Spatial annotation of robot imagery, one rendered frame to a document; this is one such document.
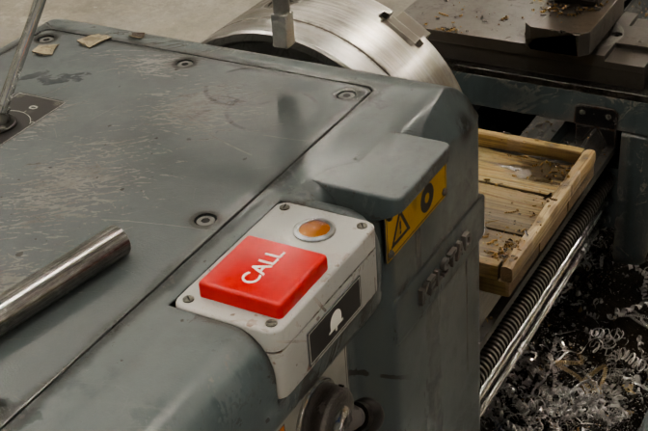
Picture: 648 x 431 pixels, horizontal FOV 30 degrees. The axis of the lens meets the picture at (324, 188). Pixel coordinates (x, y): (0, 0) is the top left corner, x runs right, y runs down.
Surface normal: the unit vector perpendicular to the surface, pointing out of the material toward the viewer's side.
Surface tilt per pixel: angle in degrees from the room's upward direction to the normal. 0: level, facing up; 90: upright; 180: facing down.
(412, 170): 0
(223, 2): 0
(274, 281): 0
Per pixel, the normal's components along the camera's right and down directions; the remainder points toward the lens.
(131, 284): -0.07, -0.86
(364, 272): 0.87, 0.20
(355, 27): 0.25, -0.73
